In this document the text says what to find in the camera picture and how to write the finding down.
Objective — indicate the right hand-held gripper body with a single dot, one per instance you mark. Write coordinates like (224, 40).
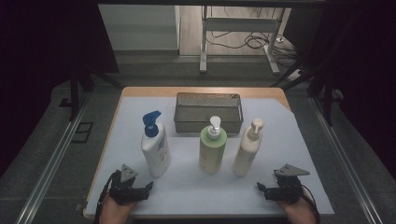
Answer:
(288, 188)

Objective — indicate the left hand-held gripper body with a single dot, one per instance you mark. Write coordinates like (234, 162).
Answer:
(124, 189)

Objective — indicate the white bottle with blue pump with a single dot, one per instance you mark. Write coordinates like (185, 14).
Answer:
(155, 149)

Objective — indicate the cream pump bottle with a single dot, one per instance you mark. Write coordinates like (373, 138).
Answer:
(247, 149)

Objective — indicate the green pump bottle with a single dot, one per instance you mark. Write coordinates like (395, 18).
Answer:
(212, 149)

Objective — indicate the metal mesh basket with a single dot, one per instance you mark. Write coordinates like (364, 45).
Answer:
(208, 115)

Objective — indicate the person's left hand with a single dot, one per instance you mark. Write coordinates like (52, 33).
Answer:
(115, 211)

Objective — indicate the person's right hand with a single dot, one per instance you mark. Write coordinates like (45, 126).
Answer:
(298, 212)

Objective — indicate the pale blue table mat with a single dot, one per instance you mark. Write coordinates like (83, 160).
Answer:
(186, 196)

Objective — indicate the black metal stand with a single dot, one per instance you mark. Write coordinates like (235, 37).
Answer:
(74, 93)
(323, 93)

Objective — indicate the white power strip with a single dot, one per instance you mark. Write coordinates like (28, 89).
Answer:
(295, 75)

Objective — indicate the white cabinet panel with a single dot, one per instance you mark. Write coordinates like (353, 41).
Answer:
(140, 28)

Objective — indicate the metal floor rail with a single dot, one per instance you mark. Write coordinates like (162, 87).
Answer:
(342, 158)
(53, 161)

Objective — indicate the white metal desk frame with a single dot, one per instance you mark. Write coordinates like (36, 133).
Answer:
(239, 24)

